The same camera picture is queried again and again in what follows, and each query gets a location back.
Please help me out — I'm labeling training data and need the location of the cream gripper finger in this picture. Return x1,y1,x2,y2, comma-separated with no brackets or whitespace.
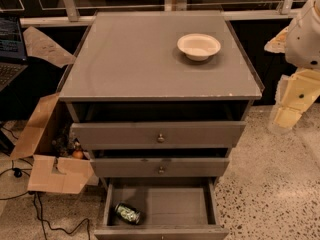
268,105,301,134
264,27,288,53

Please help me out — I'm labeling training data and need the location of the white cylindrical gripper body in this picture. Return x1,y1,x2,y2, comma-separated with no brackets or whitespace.
275,68,320,112

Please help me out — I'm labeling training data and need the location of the green soda can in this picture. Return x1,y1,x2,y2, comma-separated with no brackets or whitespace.
114,203,141,225

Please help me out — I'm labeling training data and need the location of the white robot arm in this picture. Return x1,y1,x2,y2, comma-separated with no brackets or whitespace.
264,0,320,134

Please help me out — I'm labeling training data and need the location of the brass top drawer knob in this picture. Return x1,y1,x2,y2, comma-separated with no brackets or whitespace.
157,133,165,143

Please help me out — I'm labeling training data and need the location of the brass drawer knob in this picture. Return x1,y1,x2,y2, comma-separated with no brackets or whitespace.
158,166,165,175
157,133,165,143

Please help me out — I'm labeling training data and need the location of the grey drawer cabinet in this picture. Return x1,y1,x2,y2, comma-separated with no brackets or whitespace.
57,10,266,240

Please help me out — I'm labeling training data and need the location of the brass middle drawer knob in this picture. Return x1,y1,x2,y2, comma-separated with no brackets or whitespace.
158,166,165,175

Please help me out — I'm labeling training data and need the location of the grey bottom drawer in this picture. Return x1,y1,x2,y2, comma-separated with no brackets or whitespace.
94,177,228,240

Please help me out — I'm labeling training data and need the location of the grey drawer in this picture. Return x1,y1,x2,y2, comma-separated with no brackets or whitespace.
94,177,228,240
72,101,245,150
91,148,229,177

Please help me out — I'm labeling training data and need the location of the grey middle drawer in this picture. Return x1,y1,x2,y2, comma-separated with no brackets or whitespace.
91,148,229,177

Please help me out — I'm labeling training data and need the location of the grey top drawer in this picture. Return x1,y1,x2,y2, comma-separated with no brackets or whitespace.
72,101,245,150

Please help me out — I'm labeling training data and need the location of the white paper bowl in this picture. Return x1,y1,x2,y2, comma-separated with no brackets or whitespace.
177,33,221,61

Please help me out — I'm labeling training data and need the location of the orange fruit in box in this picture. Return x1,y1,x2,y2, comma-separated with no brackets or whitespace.
72,150,84,159

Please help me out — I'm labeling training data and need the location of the open cardboard box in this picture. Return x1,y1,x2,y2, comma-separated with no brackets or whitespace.
10,93,99,194

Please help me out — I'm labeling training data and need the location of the black laptop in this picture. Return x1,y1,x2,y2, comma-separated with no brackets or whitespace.
0,13,28,91

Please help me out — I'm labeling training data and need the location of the black floor cable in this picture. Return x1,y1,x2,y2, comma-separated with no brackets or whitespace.
0,123,92,240

